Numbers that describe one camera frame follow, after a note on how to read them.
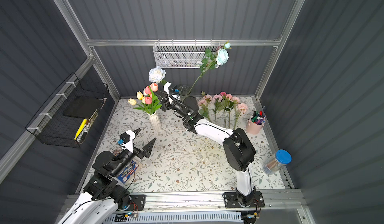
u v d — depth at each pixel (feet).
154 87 2.10
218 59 2.39
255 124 3.00
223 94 3.89
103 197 1.68
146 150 1.98
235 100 3.67
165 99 2.15
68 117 2.40
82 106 2.57
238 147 1.60
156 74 2.33
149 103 2.50
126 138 1.78
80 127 2.34
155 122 3.05
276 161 2.29
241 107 3.58
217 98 3.78
